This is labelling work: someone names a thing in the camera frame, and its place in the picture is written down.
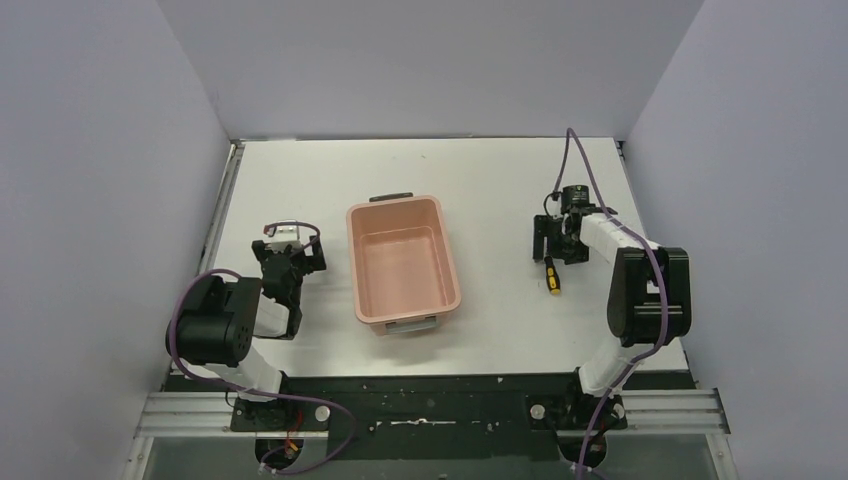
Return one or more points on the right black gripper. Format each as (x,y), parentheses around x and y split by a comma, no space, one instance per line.
(544,227)

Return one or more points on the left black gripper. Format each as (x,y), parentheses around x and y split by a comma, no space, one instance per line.
(288,258)

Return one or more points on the black yellow screwdriver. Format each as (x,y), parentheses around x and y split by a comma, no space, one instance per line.
(552,277)

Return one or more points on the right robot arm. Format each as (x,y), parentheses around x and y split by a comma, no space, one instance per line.
(648,304)

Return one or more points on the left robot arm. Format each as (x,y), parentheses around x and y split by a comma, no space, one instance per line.
(217,320)

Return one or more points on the pink plastic bin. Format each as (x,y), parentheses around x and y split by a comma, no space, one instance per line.
(402,265)

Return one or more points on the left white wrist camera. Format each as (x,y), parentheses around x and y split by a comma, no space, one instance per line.
(285,236)

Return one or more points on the aluminium left side rail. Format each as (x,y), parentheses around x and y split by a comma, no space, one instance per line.
(223,199)

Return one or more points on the aluminium rail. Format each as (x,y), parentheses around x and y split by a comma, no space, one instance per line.
(223,199)
(212,414)

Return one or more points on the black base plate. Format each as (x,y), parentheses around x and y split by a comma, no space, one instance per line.
(427,443)

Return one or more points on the aluminium front rail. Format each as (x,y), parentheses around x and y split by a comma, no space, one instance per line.
(212,414)

